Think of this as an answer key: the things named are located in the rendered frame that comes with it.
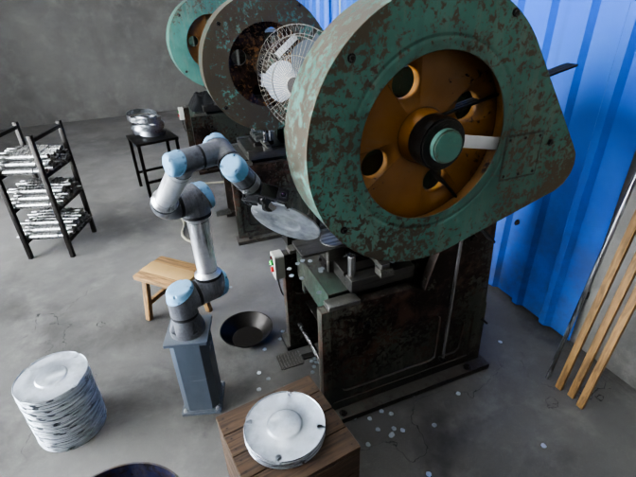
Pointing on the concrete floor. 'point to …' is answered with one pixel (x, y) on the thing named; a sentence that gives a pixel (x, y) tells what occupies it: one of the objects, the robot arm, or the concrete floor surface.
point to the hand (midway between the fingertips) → (275, 206)
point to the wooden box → (336, 450)
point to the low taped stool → (166, 271)
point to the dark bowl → (246, 328)
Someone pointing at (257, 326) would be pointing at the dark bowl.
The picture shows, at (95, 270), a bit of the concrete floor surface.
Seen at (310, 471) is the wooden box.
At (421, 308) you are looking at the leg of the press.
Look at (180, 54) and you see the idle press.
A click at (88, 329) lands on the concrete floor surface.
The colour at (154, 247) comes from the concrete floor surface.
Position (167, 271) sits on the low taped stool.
